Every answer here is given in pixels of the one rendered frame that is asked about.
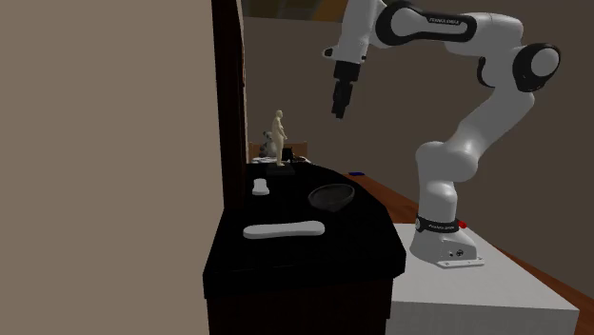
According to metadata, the beige human figurine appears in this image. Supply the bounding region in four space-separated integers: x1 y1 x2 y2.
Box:
266 109 296 177

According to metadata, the grey animal figurine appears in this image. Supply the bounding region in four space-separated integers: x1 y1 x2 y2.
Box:
258 130 275 158

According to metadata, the black bowl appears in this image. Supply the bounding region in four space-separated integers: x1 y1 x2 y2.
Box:
307 183 356 213

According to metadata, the long white remote control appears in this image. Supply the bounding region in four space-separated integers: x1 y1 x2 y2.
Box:
242 220 326 240

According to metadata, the black cabinet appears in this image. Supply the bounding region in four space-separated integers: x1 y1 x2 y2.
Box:
202 161 407 335

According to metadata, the pale grey robot stand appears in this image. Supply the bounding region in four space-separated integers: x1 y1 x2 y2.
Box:
386 223 582 335

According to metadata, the dark brown door frame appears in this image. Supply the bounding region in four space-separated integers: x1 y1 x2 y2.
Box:
210 0 248 211

